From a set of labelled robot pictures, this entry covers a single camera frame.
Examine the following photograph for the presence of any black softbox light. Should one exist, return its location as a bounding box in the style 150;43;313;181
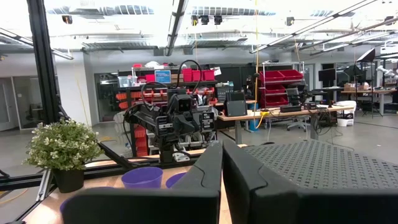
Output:
356;48;385;118

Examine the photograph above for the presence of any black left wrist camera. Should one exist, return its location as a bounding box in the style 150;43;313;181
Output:
167;93;194;113

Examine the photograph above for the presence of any black aluminium table frame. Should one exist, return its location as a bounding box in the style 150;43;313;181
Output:
0;0;206;224

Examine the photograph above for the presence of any wooden workbench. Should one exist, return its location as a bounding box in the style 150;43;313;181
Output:
217;105;355;146

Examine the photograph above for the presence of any black monitor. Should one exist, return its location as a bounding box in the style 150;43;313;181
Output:
318;68;337;88

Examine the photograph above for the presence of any blue mini bowl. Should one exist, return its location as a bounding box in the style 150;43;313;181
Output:
121;167;164;189
59;185;116;216
165;172;187;189

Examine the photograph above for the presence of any black shelving with red bins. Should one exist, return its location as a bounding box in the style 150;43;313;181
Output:
115;63;218;158

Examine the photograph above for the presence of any potted plant with white flowers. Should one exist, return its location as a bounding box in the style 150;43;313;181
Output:
22;118;105;194

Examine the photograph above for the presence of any blue display screen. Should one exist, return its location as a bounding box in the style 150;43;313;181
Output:
154;70;172;84

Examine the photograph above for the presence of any white plastic bin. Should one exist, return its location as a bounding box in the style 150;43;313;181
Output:
336;100;358;128

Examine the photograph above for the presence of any yellow hanging cable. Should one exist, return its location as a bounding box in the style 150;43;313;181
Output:
252;0;270;129

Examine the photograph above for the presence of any metal rack with red bins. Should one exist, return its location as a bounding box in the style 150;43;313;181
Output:
259;61;305;108

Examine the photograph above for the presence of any grey office chair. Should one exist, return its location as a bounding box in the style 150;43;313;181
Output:
285;88;312;131

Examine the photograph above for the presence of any black box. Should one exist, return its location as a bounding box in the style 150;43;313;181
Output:
225;92;248;118

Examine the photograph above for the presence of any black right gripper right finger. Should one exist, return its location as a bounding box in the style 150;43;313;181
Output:
222;139;398;224

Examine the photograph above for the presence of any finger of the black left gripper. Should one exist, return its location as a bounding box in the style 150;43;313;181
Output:
186;112;200;134
174;112;187;136

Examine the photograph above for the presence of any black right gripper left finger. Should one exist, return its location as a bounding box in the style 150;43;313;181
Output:
62;139;224;224

